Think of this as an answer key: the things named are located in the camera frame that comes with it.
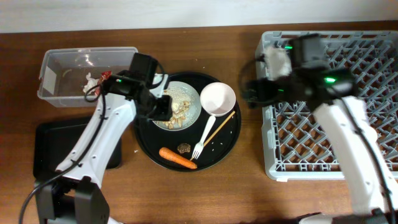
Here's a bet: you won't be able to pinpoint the orange carrot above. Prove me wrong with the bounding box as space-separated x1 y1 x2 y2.
159 147 197 169

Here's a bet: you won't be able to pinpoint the pink bowl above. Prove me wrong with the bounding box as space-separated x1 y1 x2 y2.
200 82 236 117

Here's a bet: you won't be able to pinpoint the black rectangular tray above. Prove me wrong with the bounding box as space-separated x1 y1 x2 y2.
32 115 123 181

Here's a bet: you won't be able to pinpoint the red snack wrapper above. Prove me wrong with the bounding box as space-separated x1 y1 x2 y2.
94 71 113 96

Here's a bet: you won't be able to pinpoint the clear plastic waste bin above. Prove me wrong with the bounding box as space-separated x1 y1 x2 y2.
37 47 138 108

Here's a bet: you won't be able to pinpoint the grey dishwasher rack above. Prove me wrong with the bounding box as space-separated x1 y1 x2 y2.
254 30 398 182

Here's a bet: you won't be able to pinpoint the grey plate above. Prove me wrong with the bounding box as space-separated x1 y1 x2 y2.
153 81 201 131

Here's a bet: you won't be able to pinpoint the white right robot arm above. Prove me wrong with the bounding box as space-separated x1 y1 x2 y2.
239 34 397 223

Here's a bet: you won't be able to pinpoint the white plastic fork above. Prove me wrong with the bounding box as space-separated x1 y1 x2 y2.
190 116 216 161

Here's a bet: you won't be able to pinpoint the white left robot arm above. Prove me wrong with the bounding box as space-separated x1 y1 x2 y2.
19 53 172 223

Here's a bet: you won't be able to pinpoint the wooden chopstick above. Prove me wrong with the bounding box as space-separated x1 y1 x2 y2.
190 111 236 161

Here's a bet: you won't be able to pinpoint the white tissue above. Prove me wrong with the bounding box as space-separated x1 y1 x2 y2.
83 73 98 93

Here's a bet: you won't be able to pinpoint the rice and nut shells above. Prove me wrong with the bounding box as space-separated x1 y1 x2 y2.
155 86 194 130

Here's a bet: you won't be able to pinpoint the brown food lump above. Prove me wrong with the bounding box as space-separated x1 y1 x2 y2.
177 143 191 154

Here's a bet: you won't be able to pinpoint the black round tray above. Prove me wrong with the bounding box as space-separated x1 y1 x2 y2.
133 72 242 172

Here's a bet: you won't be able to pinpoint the white cup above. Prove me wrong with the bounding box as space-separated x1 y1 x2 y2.
264 46 292 81

